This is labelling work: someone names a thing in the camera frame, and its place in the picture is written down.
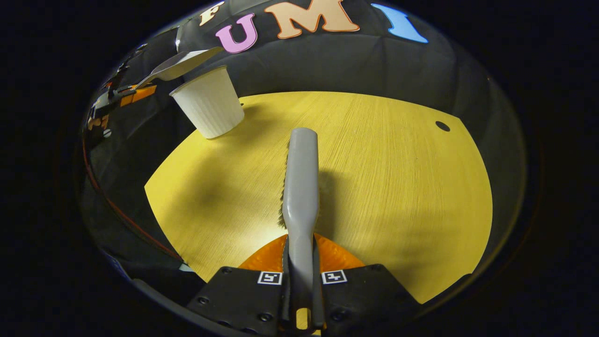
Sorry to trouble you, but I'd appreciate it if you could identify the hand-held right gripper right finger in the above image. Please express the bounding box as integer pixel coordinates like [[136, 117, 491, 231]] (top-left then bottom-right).
[[313, 234, 422, 330]]

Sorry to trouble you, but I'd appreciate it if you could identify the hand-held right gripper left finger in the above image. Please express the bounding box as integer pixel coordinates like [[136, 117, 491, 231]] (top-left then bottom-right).
[[187, 234, 288, 335]]

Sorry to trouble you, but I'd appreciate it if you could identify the grey plastic dustpan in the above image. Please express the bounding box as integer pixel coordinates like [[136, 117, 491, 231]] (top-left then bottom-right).
[[136, 47, 224, 89]]

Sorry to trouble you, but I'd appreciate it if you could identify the white ribbed garbage bin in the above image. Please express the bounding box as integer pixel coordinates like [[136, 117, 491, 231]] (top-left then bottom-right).
[[169, 65, 245, 139]]

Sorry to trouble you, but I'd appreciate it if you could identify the small grey broom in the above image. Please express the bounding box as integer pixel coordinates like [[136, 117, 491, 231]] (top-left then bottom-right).
[[280, 127, 323, 333]]

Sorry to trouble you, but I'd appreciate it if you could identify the wooden desktop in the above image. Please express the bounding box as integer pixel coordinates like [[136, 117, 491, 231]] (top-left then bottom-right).
[[144, 91, 493, 305]]

